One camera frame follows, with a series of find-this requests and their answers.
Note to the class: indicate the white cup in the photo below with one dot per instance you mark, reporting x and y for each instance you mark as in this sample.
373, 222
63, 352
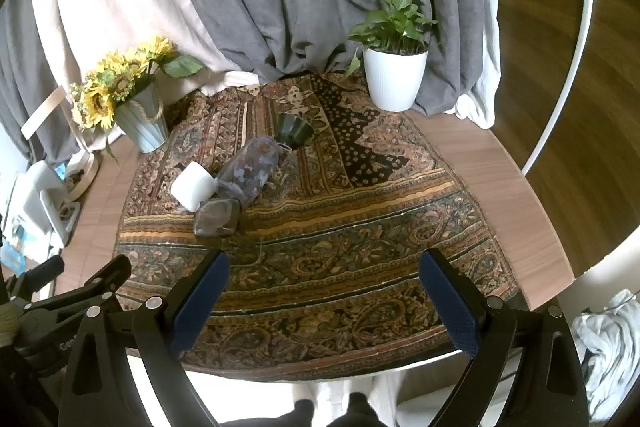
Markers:
192, 184

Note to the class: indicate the patterned brown table cloth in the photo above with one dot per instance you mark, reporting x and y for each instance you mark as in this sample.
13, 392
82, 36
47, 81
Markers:
350, 217

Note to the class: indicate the crumpled pale grey cloth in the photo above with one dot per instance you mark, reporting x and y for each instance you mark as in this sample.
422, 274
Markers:
607, 352

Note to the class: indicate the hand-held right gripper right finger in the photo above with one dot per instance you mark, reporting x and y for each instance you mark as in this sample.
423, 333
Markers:
456, 307

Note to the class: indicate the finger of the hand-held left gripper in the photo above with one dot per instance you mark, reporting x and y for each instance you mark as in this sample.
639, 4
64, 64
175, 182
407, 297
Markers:
107, 279

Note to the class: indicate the white hoop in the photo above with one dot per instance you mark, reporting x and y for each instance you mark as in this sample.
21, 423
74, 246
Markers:
582, 32

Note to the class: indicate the sunflowers in pale blue pot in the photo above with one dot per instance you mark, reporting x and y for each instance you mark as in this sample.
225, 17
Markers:
142, 122

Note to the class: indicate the smoky grey glass cup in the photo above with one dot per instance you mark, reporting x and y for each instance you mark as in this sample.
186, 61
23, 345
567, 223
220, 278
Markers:
217, 218

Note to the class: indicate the dark green cup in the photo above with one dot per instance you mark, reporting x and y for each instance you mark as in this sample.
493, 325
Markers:
295, 131

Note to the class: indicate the white appliance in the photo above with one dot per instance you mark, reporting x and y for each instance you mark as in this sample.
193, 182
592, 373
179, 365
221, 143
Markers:
37, 202

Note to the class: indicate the green plant in white pot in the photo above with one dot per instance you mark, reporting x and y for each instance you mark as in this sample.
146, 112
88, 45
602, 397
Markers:
395, 77

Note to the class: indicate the person's dark leg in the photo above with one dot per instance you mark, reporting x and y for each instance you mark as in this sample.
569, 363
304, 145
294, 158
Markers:
303, 414
364, 411

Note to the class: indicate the clear floral glass cup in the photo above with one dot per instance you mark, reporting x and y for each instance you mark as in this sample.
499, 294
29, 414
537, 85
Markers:
250, 172

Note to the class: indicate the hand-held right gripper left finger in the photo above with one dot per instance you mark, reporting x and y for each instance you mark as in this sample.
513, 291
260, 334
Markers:
200, 302

